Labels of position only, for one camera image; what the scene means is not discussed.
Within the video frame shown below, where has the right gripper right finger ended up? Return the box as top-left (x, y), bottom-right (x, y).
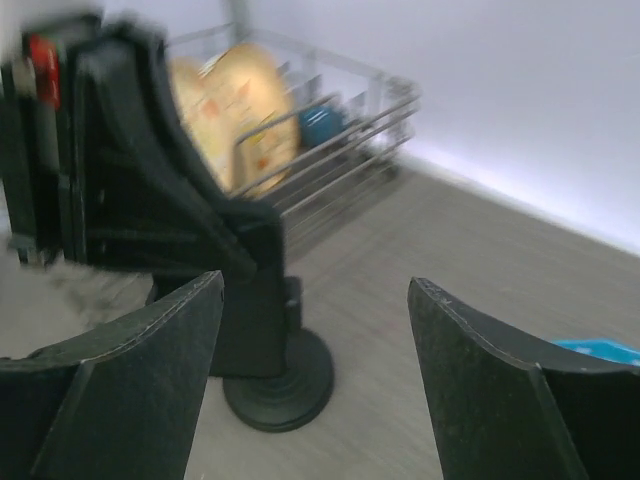
top-left (407, 278), bottom-right (639, 479)

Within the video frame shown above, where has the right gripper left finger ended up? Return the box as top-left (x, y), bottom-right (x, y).
top-left (1, 272), bottom-right (224, 480)

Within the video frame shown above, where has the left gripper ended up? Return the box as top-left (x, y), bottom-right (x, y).
top-left (1, 14), bottom-right (283, 280)

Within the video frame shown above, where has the blue polka dot plate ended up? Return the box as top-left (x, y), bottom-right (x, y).
top-left (553, 338), bottom-right (640, 367)

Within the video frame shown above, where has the black phone stand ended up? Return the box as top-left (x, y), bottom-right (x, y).
top-left (223, 276), bottom-right (335, 433)

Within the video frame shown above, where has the rear yellow bird plate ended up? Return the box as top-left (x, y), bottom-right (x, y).
top-left (203, 42), bottom-right (300, 196)

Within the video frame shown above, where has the blue ceramic cup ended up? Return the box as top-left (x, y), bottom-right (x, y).
top-left (298, 105), bottom-right (345, 148)

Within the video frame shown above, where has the grey wire dish rack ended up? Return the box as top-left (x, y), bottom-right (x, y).
top-left (168, 22), bottom-right (419, 239)

